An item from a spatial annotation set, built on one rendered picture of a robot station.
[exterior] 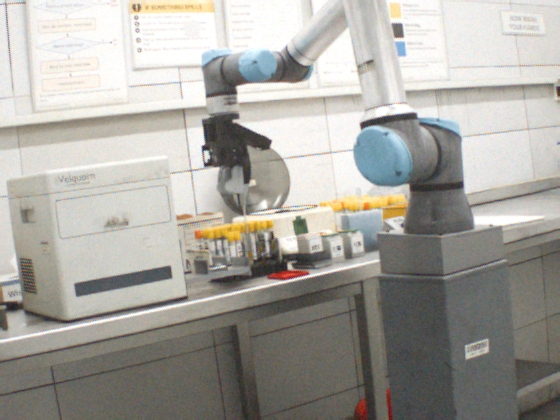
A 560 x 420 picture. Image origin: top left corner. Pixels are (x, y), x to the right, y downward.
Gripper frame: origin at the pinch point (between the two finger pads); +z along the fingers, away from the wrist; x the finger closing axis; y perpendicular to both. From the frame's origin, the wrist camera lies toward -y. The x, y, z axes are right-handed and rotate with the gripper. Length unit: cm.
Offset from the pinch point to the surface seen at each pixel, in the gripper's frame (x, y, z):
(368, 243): 1.5, -35.1, 15.8
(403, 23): -48, -107, -50
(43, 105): -50, 27, -31
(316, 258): 8.2, -12.9, 15.8
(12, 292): -30, 50, 15
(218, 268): 11.3, 15.6, 13.1
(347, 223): -0.2, -30.4, 10.0
